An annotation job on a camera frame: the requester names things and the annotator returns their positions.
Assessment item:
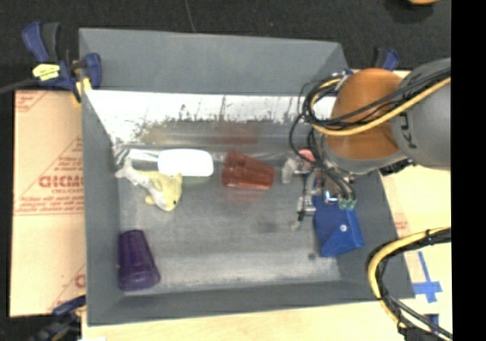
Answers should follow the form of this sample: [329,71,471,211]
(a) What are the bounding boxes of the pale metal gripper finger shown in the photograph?
[281,158,305,185]
[290,196,317,231]

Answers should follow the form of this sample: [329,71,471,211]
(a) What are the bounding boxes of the blue wedge box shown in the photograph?
[311,194,366,258]

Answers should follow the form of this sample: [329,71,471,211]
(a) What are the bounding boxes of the red plastic cup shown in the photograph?
[221,150,276,191]

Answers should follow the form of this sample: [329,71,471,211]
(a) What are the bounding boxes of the grey metal bin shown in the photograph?
[78,27,415,326]

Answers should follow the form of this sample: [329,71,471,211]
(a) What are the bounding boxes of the white oval soap bar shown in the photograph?
[156,148,215,178]

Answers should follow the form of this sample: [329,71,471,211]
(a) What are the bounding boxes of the yellow and grey toy fish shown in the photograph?
[115,159,184,213]

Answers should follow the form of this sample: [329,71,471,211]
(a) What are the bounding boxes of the purple plastic cup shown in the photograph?
[116,229,162,292]

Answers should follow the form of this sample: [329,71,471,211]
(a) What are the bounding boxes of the brown cardboard board red print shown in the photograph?
[8,89,87,318]

